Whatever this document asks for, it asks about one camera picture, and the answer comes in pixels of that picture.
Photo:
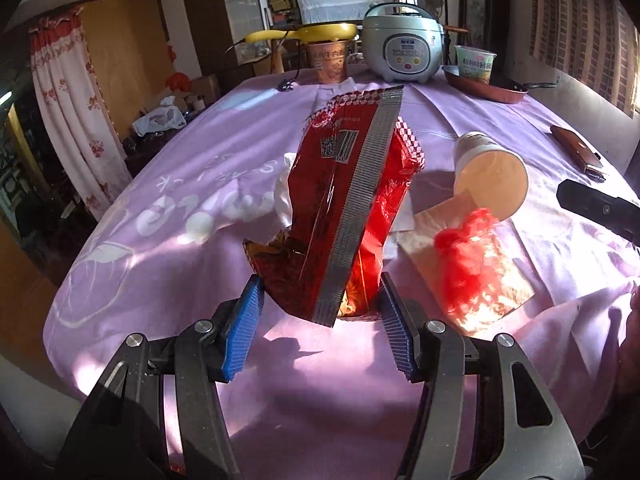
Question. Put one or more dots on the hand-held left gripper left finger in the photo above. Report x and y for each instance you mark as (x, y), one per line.
(245, 325)

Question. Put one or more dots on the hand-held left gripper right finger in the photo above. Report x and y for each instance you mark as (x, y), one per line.
(395, 325)

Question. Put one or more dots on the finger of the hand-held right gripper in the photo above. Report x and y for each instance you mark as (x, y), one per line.
(600, 207)

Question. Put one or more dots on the red snack bag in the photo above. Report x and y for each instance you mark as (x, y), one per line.
(320, 195)

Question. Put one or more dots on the brown leather case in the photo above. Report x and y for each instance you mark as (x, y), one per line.
(575, 147)

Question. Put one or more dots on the purple printed tablecloth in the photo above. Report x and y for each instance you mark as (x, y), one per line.
(200, 270)

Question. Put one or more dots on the red mesh pompom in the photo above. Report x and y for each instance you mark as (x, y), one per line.
(460, 245)

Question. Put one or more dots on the white paper cup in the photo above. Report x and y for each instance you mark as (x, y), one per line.
(495, 180)

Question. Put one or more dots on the copper frying pan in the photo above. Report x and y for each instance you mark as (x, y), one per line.
(495, 92)

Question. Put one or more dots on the red checkered paper tray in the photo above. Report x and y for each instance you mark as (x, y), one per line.
(412, 147)

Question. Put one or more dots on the brown checked window curtain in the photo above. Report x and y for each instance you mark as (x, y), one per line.
(580, 30)

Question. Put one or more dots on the green instant noodle cup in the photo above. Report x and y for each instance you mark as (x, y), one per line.
(475, 65)

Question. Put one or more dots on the dark wooden sideboard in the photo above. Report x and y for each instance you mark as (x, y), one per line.
(150, 152)

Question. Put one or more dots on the white plastic bag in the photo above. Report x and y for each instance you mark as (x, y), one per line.
(157, 121)

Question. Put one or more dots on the dark wooden framed panel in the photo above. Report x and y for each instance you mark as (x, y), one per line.
(482, 5)

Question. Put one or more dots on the cardboard box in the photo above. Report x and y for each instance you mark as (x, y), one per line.
(204, 89)

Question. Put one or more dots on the red ornament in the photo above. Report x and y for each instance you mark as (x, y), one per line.
(178, 82)

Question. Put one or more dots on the pale blue rice cooker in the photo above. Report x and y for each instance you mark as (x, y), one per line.
(400, 45)

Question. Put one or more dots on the copper instant noodle cup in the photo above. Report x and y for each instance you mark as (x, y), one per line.
(327, 62)

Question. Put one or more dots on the white red floral curtain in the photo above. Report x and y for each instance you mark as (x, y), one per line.
(65, 100)

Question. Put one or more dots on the wooden partition panel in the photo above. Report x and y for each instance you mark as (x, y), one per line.
(125, 50)

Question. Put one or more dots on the wooden glass-door cabinet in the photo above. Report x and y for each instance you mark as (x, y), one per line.
(215, 15)

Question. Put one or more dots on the shelf with boxes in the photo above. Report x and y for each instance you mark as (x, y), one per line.
(281, 5)

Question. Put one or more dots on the white dust sheet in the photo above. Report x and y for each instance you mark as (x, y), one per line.
(345, 0)

